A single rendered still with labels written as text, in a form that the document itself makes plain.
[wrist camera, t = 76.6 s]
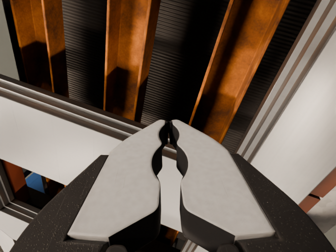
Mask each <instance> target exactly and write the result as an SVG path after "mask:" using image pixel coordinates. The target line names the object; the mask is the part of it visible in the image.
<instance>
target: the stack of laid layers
mask: <svg viewBox="0 0 336 252"><path fill-rule="evenodd" d="M335 28H336V0H317V1H316V3H315V5H314V7H313V8H312V10H311V12H310V14H309V16H308V18H307V19H306V21H305V23H304V25H303V27H302V29H301V30H300V32H299V34H298V36H297V38H296V40H295V41H294V43H293V45H292V47H291V49H290V51H289V52H288V54H287V56H286V58H285V60H284V62H283V63H282V65H281V67H280V69H279V71H278V73H277V74H276V76H275V78H274V80H273V82H272V84H271V85H270V87H269V89H268V91H267V93H266V95H265V96H264V98H263V100H262V102H261V104H260V106H259V107H258V109H257V111H256V113H255V115H254V117H253V118H252V120H251V122H250V124H249V126H248V128H247V129H246V131H245V133H244V135H243V137H242V139H241V140H240V142H239V144H238V146H237V148H236V150H235V151H234V154H239V155H241V156H242V157H243V158H244V159H245V160H246V161H248V162H249V163H250V162H251V161H252V159H253V158H254V156H255V154H256V153H257V151H258V150H259V148H260V146H261V145H262V143H263V142H264V140H265V139H266V137H267V135H268V134H269V132H270V131H271V129H272V127H273V126H274V124H275V123H276V121H277V120H278V118H279V116H280V115H281V113H282V112H283V110H284V108H285V107H286V105H287V104H288V102H289V101H290V99H291V97H292V96H293V94H294V93H295V91H296V89H297V88H298V86H299V85H300V83H301V82H302V80H303V78H304V77H305V75H306V74H307V72H308V71H309V69H310V67H311V66H312V64H313V63H314V61H315V59H316V58H317V56H318V55H319V53H320V52H321V50H322V48H323V47H324V45H325V44H326V42H327V40H328V39H329V37H330V36H331V34H332V33H333V31H334V29H335ZM0 96H2V97H4V98H7V99H10V100H13V101H15V102H18V103H21V104H24V105H26V106H29V107H32V108H35V109H37V110H40V111H43V112H45V113H48V114H51V115H54V116H56V117H59V118H62V119H65V120H67V121H70V122H73V123H76V124H78V125H81V126H84V127H87V128H89V129H92V130H95V131H97V132H100V133H103V134H106V135H108V136H111V137H114V138H117V139H119V140H122V141H124V140H125V139H127V138H128V137H130V136H132V135H133V134H135V133H137V132H139V131H141V130H142V129H144V128H146V127H148V125H145V124H142V123H139V122H136V121H133V120H131V119H128V118H125V117H122V116H119V115H116V114H114V113H111V112H108V111H105V110H102V109H99V108H96V107H94V106H91V105H88V104H85V103H82V102H79V101H77V100H74V99H71V98H68V97H65V96H62V95H59V94H57V93H54V92H51V91H48V90H45V89H42V88H40V87H37V86H34V85H31V84H28V83H25V82H22V81H20V80H17V79H14V78H11V77H8V76H5V75H3V74H0ZM162 155H163V156H166V157H169V158H171V159H174V160H177V151H176V149H175V148H174V147H173V145H172V144H170V136H169V133H168V143H167V144H166V145H165V147H164V148H163V149H162ZM0 211H2V212H4V213H7V214H9V215H11V216H13V217H16V218H18V219H20V220H22V221H25V222H27V223H30V222H31V221H32V220H33V219H34V217H35V216H36V215H37V214H38V213H39V212H40V211H41V209H39V208H36V207H34V206H32V205H29V204H27V203H25V202H22V201H20V200H18V199H15V198H14V195H13V192H12V190H11V187H10V184H9V181H8V179H7V176H6V173H5V171H4V168H3V165H2V162H1V160H0ZM197 246H198V245H197V244H195V243H193V242H192V241H190V240H188V239H186V241H185V243H184V245H183V247H182V249H181V250H180V252H194V251H195V249H196V247H197Z"/></svg>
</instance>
